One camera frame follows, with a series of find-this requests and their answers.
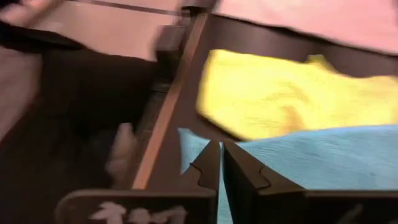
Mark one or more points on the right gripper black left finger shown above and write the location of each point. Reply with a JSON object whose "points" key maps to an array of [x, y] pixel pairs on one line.
{"points": [[186, 205]]}

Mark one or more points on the grey microfiber towel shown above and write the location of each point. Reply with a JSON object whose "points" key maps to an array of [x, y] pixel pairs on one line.
{"points": [[311, 18]]}

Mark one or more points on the yellow microfiber towel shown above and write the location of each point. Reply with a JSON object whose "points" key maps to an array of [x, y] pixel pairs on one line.
{"points": [[264, 93]]}

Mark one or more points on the blue microfiber towel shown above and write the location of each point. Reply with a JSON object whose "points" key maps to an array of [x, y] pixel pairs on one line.
{"points": [[326, 155]]}

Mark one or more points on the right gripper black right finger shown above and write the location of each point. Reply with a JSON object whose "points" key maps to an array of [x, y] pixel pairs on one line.
{"points": [[264, 202]]}

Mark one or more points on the black aluminium table frame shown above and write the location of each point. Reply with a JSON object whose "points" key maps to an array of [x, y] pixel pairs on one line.
{"points": [[164, 118]]}

